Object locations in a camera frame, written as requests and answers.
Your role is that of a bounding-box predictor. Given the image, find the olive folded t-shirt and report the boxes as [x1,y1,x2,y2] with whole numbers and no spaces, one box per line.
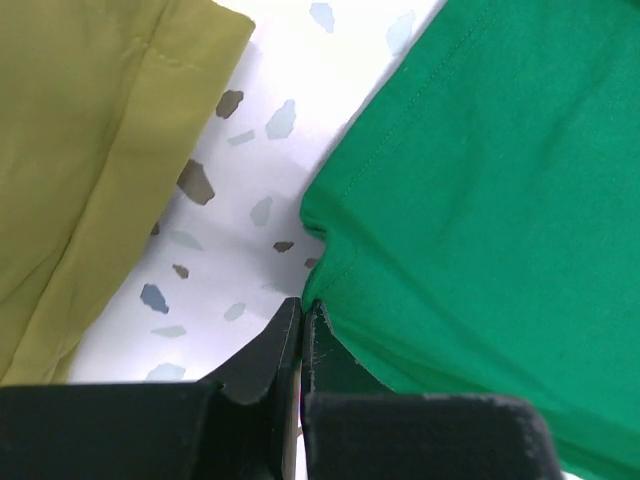
[1,1,254,386]

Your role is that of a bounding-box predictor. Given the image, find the green t-shirt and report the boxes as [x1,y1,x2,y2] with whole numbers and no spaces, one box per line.
[300,1,639,479]

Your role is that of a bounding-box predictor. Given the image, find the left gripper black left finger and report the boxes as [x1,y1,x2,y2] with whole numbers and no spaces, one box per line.
[1,298,301,479]

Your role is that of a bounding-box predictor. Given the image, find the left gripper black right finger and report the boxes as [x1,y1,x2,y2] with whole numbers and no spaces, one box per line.
[301,301,563,480]

